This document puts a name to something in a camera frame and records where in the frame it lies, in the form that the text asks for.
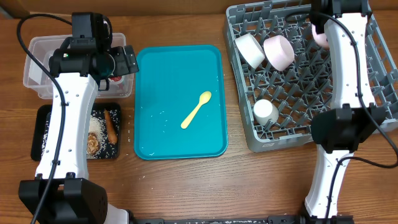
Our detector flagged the red snack wrapper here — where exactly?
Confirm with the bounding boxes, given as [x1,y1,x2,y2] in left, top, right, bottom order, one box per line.
[109,77,122,82]

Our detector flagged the orange carrot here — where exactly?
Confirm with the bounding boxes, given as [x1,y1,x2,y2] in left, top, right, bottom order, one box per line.
[104,110,118,144]

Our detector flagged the yellow plastic spoon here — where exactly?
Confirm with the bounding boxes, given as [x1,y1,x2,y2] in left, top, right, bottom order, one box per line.
[180,91,212,129]

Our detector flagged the white rice bowl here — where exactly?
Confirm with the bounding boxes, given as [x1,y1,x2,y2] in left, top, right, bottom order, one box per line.
[235,34,265,68]

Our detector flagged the white plastic cup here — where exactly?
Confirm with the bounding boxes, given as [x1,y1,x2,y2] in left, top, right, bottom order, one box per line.
[253,99,279,126]

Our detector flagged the small pink bowl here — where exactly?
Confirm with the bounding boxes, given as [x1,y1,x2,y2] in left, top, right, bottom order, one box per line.
[263,35,295,71]

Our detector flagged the large pink plate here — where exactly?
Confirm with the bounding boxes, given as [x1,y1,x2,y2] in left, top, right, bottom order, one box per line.
[312,24,329,50]

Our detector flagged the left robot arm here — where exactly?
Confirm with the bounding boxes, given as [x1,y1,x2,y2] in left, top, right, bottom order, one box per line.
[19,42,139,223]

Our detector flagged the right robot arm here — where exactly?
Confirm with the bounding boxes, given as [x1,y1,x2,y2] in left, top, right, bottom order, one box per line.
[304,1,386,222]

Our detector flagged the grey dishwasher rack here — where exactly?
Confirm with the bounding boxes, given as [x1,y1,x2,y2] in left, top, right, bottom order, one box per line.
[223,0,398,153]

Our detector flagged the teal serving tray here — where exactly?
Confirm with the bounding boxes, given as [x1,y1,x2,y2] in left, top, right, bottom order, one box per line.
[134,45,228,161]

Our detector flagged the white rice pile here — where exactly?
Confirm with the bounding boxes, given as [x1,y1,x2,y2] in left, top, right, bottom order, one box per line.
[86,109,121,159]

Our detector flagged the black plastic tray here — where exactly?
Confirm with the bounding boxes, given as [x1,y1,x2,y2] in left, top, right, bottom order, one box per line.
[30,103,121,161]

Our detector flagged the clear plastic bin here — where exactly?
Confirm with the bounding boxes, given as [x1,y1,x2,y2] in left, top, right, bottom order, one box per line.
[23,35,134,100]

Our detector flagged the brown food scraps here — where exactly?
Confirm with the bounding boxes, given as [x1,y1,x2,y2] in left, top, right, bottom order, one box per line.
[87,133,100,155]

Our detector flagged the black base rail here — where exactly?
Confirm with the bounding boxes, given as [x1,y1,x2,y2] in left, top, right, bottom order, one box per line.
[130,215,354,224]

